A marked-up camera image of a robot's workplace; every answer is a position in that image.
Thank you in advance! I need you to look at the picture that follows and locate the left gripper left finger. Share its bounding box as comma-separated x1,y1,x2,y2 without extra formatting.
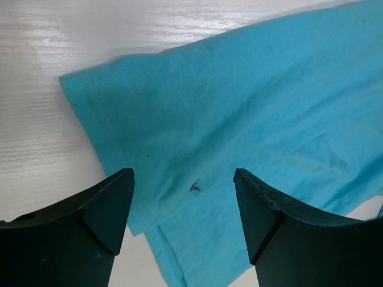
1,168,135,286

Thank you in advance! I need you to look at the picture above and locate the turquoise t shirt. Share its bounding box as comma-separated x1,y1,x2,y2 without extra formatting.
59,1,382,286

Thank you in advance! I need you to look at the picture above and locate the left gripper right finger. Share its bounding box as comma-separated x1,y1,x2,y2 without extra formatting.
234,169,382,286

